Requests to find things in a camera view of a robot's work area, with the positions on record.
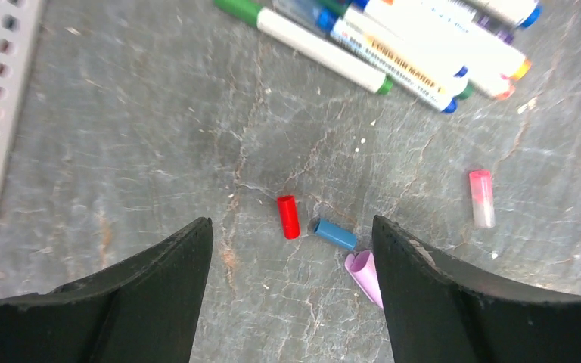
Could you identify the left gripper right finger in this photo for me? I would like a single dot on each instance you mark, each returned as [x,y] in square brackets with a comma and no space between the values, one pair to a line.
[441,309]

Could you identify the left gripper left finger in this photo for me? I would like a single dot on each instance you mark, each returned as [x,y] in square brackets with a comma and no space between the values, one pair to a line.
[142,309]

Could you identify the pink highlighter cap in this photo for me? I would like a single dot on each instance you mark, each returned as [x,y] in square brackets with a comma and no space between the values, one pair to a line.
[361,268]

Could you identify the pink translucent cap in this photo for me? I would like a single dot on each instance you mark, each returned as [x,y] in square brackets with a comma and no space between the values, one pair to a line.
[482,198]

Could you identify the light blue cap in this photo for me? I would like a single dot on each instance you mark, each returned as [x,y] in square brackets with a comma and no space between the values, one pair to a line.
[335,234]

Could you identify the red pen cap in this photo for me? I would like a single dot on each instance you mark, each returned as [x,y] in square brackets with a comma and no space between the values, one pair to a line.
[289,218]

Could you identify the orange capped marker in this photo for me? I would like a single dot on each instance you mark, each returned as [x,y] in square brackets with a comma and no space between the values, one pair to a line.
[434,22]

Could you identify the green capped marker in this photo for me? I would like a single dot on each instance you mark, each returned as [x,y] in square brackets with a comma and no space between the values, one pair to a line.
[309,44]

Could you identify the purple end white marker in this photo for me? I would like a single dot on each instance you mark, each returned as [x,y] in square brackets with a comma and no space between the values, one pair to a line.
[515,13]

